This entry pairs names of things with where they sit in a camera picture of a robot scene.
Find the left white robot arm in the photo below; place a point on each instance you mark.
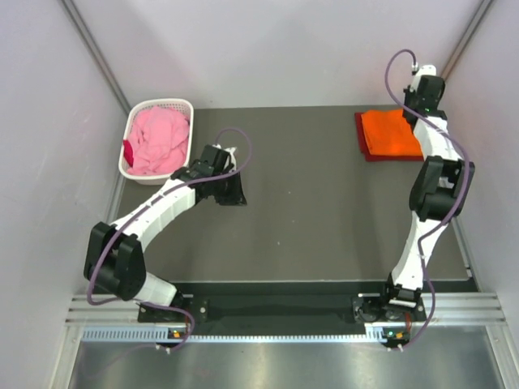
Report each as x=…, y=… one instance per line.
x=115, y=256

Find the orange t shirt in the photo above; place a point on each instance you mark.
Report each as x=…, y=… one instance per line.
x=388, y=134

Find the grey slotted cable duct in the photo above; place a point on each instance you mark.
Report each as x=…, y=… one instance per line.
x=167, y=335

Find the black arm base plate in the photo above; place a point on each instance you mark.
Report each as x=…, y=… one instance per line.
x=348, y=307

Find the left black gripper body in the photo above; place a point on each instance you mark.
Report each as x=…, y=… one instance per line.
x=220, y=184

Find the aluminium frame rail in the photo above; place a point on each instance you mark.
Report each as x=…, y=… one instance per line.
x=447, y=309

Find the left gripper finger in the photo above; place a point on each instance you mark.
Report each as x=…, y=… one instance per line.
x=225, y=197
x=236, y=194

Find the folded red t shirt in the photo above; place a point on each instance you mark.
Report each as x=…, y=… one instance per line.
x=362, y=144

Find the pink t shirt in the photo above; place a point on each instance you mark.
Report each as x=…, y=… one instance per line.
x=159, y=137

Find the white plastic laundry basket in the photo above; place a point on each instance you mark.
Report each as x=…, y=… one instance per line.
x=180, y=105

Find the dark red cloth in basket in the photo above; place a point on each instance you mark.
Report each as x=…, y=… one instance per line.
x=127, y=151

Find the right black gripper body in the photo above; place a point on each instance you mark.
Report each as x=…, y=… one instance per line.
x=409, y=101

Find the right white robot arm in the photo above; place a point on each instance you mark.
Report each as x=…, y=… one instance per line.
x=437, y=195

